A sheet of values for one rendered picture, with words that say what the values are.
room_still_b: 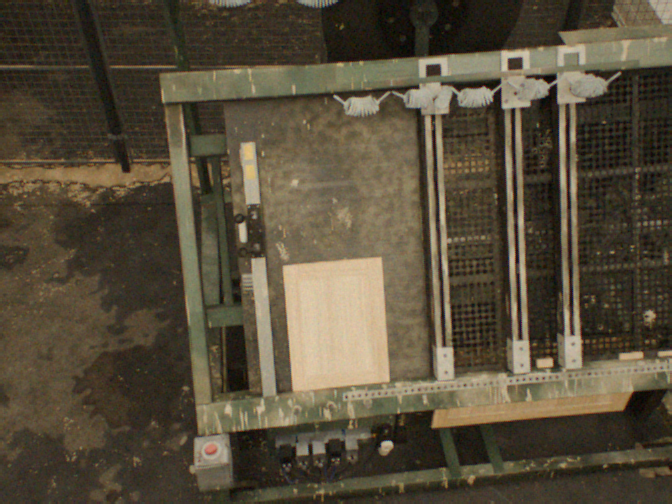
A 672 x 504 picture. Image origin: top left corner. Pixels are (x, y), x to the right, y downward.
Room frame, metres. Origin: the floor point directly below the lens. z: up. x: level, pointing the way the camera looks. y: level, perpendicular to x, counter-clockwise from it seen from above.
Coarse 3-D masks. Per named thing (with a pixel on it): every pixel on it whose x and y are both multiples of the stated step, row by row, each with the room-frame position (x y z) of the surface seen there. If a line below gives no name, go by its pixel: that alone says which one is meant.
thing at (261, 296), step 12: (252, 144) 2.11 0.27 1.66; (252, 180) 2.04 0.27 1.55; (252, 192) 2.01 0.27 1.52; (252, 264) 1.85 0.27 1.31; (264, 264) 1.85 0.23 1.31; (252, 276) 1.82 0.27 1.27; (264, 276) 1.82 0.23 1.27; (264, 288) 1.80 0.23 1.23; (264, 300) 1.77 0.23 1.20; (264, 312) 1.74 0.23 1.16; (264, 324) 1.71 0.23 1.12; (264, 336) 1.69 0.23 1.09; (264, 348) 1.66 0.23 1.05; (264, 360) 1.63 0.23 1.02; (264, 372) 1.60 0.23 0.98; (264, 384) 1.57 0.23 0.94
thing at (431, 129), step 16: (448, 96) 2.11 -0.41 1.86; (432, 112) 2.18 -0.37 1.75; (448, 112) 2.18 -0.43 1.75; (432, 128) 2.18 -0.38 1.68; (432, 144) 2.17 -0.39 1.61; (432, 160) 2.11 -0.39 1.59; (432, 176) 2.07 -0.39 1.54; (432, 192) 2.03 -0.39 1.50; (432, 208) 2.00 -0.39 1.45; (432, 224) 1.96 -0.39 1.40; (432, 240) 1.93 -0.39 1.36; (432, 256) 1.89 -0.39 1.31; (432, 272) 1.86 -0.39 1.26; (432, 288) 1.83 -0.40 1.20; (448, 288) 1.82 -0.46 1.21; (432, 304) 1.80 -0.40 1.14; (448, 304) 1.78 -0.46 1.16; (448, 320) 1.75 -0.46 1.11; (432, 336) 1.74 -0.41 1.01; (448, 336) 1.71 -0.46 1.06; (448, 352) 1.67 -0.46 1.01; (448, 368) 1.63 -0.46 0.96
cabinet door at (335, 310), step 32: (288, 288) 1.82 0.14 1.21; (320, 288) 1.83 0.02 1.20; (352, 288) 1.83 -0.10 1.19; (288, 320) 1.74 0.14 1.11; (320, 320) 1.75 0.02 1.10; (352, 320) 1.76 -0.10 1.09; (384, 320) 1.77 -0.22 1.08; (320, 352) 1.68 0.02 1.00; (352, 352) 1.68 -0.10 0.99; (384, 352) 1.69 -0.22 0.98; (320, 384) 1.60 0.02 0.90; (352, 384) 1.61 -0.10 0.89
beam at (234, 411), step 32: (384, 384) 1.60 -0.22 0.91; (416, 384) 1.60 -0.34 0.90; (512, 384) 1.63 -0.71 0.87; (544, 384) 1.63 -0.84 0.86; (576, 384) 1.64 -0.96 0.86; (608, 384) 1.65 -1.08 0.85; (640, 384) 1.66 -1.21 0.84; (224, 416) 1.49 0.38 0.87; (256, 416) 1.49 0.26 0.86; (288, 416) 1.50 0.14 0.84; (320, 416) 1.51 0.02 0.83; (352, 416) 1.51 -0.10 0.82
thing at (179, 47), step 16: (176, 0) 2.60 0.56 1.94; (176, 16) 2.60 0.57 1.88; (176, 32) 2.60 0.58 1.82; (416, 32) 2.67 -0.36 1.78; (176, 48) 2.62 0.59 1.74; (416, 48) 2.65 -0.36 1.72; (176, 64) 2.64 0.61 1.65; (192, 112) 2.67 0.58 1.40; (192, 128) 2.69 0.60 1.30; (208, 176) 2.77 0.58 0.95; (208, 192) 2.77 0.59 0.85; (656, 208) 2.62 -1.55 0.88
